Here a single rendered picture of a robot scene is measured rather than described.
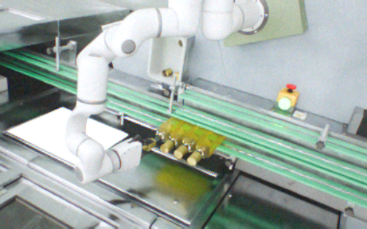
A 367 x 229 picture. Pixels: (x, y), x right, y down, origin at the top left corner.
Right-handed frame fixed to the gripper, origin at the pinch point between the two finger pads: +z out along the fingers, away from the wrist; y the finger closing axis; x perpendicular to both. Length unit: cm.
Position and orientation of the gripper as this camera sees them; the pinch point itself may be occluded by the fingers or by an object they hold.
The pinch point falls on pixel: (146, 146)
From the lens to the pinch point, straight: 129.3
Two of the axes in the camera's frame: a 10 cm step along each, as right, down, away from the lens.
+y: 1.6, -8.8, -4.5
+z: 6.7, -2.4, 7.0
